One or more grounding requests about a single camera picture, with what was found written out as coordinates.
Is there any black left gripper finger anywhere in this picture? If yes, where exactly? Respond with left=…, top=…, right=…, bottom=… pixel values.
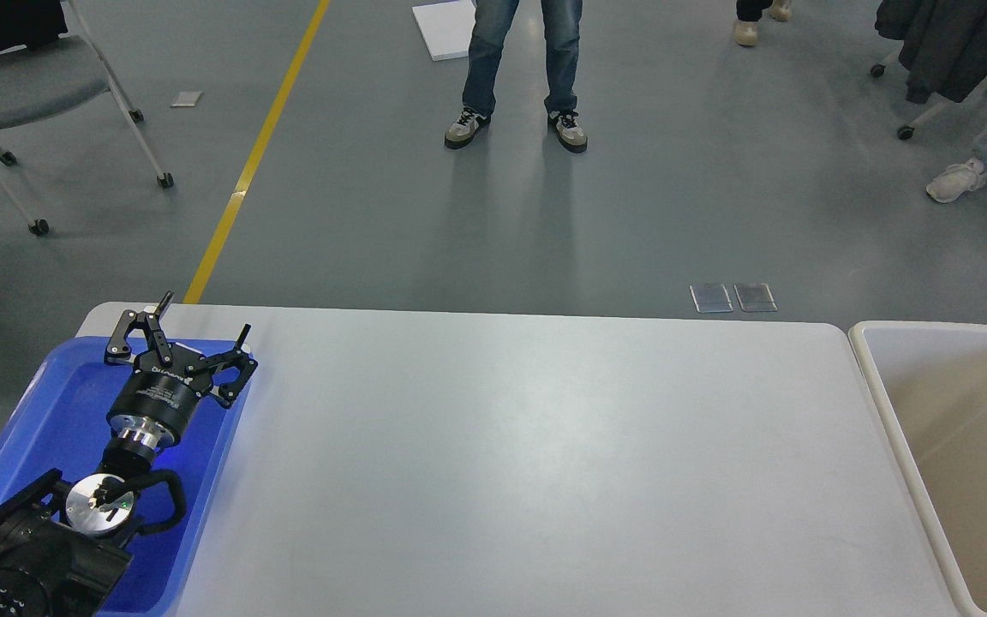
left=105, top=291, right=175, bottom=368
left=202, top=323, right=258, bottom=410

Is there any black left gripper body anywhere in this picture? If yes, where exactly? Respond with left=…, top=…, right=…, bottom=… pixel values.
left=107, top=343, right=209, bottom=448

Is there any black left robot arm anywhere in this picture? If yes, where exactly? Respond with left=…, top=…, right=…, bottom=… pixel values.
left=0, top=294, right=258, bottom=616

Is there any beige plastic bin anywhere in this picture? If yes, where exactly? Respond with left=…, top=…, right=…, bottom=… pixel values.
left=847, top=320, right=987, bottom=616

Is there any small grey floor card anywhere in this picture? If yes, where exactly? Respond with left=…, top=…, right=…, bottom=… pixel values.
left=170, top=91, right=203, bottom=109

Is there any grey folding chair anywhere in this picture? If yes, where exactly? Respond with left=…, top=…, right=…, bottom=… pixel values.
left=0, top=1, right=175, bottom=236

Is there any right metal floor plate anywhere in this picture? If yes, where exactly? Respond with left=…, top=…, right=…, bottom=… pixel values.
left=733, top=284, right=779, bottom=313

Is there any metal floor plate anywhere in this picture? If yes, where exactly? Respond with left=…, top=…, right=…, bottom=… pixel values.
left=733, top=284, right=779, bottom=313
left=689, top=284, right=733, bottom=314

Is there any left metal floor plate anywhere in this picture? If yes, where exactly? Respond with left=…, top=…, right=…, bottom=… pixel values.
left=689, top=284, right=733, bottom=314

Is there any white flat board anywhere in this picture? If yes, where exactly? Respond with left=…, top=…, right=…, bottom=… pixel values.
left=411, top=1, right=476, bottom=62

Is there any chair with dark coat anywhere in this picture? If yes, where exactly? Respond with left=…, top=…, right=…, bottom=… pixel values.
left=869, top=1, right=987, bottom=141

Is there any person in blue jeans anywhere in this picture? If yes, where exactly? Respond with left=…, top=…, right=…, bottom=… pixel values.
left=445, top=0, right=589, bottom=154

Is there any person in black trousers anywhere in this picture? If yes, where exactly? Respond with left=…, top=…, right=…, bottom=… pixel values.
left=733, top=0, right=793, bottom=47

